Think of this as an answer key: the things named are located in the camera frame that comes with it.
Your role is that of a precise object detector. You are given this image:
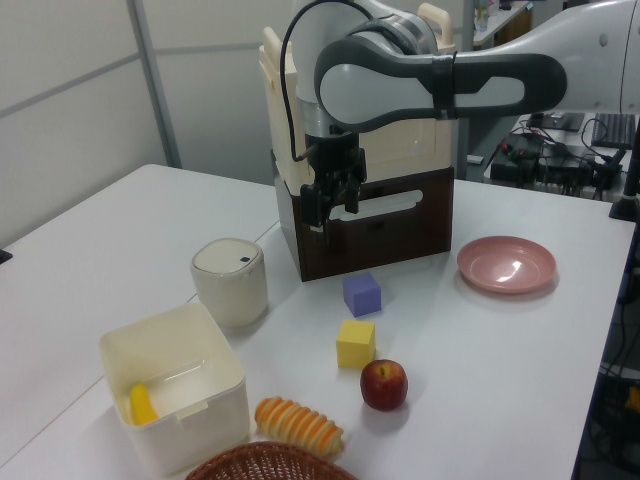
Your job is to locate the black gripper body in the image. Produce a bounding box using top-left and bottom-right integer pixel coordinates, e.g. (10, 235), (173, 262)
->
(304, 132), (370, 188)

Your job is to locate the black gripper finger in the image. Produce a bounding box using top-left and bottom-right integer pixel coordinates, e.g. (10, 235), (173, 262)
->
(300, 182), (333, 237)
(343, 172), (363, 214)

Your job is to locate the purple foam cube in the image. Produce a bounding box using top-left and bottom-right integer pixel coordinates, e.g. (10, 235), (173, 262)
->
(342, 272), (384, 319)

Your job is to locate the yellow foam cube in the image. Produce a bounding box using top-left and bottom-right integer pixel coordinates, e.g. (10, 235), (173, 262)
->
(335, 319), (377, 370)

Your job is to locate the pink plate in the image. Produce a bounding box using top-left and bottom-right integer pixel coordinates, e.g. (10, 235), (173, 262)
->
(456, 235), (558, 295)

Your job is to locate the dark brown storage box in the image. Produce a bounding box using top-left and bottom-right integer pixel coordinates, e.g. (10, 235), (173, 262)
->
(272, 149), (456, 284)

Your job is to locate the cream lidded canister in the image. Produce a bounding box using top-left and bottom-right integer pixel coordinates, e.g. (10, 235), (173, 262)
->
(189, 237), (269, 329)

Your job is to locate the red apple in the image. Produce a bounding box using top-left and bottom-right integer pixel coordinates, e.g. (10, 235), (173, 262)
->
(359, 358), (409, 412)

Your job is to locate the black laptop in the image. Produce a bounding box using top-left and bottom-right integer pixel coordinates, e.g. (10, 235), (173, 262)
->
(526, 111), (586, 133)

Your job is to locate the long orange striped bread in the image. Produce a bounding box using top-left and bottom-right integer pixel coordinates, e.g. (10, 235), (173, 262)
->
(254, 396), (346, 459)

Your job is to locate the cream open plastic container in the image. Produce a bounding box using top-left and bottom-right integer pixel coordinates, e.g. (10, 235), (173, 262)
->
(98, 301), (251, 477)

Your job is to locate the brown wicker basket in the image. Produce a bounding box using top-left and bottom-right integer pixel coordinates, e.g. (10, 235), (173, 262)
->
(184, 440), (359, 480)

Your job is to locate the yellow banana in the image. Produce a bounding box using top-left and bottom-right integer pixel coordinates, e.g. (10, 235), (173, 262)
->
(129, 382), (160, 427)

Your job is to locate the black keyboard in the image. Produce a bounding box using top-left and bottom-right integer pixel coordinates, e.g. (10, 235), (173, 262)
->
(590, 113), (637, 150)

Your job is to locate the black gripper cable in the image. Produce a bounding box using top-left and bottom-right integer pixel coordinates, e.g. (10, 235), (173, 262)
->
(279, 0), (322, 164)

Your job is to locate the black electronics box with cables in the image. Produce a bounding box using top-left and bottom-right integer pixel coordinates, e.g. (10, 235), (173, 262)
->
(488, 130), (599, 190)

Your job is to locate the black clamp post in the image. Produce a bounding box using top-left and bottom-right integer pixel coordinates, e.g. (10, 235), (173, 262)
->
(608, 142), (640, 221)

